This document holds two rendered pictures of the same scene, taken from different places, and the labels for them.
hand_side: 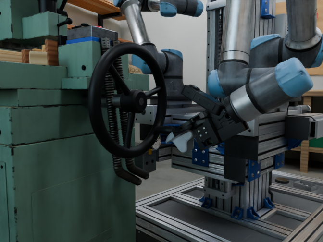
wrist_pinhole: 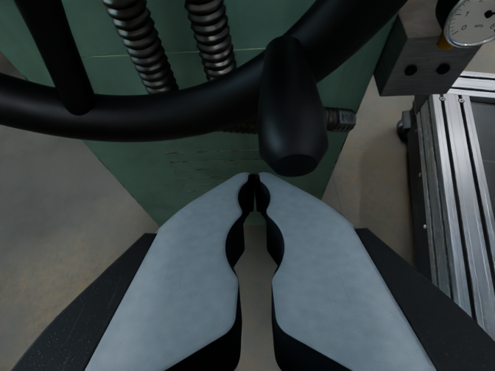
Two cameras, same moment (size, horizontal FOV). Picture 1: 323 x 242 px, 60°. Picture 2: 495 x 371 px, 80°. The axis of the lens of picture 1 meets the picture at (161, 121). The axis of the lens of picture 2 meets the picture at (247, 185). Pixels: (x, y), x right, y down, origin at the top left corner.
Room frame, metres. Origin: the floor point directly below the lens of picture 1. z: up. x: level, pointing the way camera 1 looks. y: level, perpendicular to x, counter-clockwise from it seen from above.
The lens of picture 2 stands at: (0.70, -0.07, 0.82)
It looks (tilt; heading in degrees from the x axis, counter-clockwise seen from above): 62 degrees down; 61
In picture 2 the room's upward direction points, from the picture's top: 6 degrees counter-clockwise
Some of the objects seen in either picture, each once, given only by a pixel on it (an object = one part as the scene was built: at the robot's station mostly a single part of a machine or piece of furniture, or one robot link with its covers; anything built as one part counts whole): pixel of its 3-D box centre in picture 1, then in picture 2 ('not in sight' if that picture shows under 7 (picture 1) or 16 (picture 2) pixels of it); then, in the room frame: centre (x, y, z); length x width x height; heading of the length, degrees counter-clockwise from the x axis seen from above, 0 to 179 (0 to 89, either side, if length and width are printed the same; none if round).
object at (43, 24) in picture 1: (44, 30); not in sight; (0.91, 0.37, 1.03); 0.14 x 0.07 x 0.09; 56
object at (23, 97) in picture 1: (62, 96); not in sight; (0.86, 0.30, 0.82); 0.40 x 0.21 x 0.04; 146
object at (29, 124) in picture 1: (30, 114); not in sight; (0.97, 0.46, 0.76); 0.57 x 0.45 x 0.09; 56
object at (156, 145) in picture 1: (152, 143); (473, 12); (1.00, 0.03, 0.65); 0.06 x 0.04 x 0.08; 146
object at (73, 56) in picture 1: (94, 63); not in sight; (0.80, 0.19, 0.91); 0.15 x 0.14 x 0.09; 146
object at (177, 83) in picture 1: (171, 86); not in sight; (1.47, -0.05, 0.87); 0.15 x 0.15 x 0.10
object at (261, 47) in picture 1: (266, 53); not in sight; (1.12, -0.41, 0.98); 0.13 x 0.12 x 0.14; 60
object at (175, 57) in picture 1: (170, 63); not in sight; (1.47, -0.05, 0.98); 0.13 x 0.12 x 0.14; 124
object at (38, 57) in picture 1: (38, 59); not in sight; (0.72, 0.31, 0.92); 0.05 x 0.04 x 0.03; 28
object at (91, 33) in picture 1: (95, 36); not in sight; (0.80, 0.18, 0.99); 0.13 x 0.11 x 0.06; 146
